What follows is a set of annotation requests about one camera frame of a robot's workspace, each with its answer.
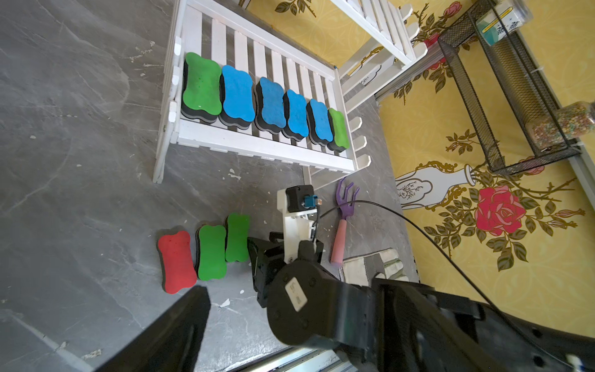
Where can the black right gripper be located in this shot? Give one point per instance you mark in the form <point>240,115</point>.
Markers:
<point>267,259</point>

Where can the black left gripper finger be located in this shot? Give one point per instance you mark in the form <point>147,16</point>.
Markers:
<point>172,342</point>

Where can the green eraser top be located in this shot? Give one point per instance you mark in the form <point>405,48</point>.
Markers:
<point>237,235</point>
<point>211,255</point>

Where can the green eraser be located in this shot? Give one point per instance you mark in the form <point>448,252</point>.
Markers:
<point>201,89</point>
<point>237,235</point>
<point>211,255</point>
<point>341,141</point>

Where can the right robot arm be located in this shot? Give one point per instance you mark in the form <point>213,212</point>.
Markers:
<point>397,325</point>

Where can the white slatted wooden shelf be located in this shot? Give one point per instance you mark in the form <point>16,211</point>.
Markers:
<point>218,33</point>

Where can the white gardening glove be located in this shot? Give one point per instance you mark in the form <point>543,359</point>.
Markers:
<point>385,264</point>

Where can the blue eraser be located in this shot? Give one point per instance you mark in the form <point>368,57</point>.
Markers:
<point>236,94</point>
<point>270,106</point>
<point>296,116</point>
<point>318,123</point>

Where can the jar of colourful beads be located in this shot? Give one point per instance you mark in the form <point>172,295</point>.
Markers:
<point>569,123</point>

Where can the jar with green label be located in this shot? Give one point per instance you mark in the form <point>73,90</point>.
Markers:
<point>504,18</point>

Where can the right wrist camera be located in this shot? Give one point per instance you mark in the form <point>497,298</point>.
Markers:
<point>299,206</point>

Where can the purple garden fork pink handle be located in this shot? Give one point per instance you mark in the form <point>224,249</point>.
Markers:
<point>346,194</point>

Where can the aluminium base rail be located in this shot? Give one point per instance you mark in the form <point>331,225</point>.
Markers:
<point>297,359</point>

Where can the black wire wall basket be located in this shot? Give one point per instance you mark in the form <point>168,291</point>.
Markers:
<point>528,96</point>

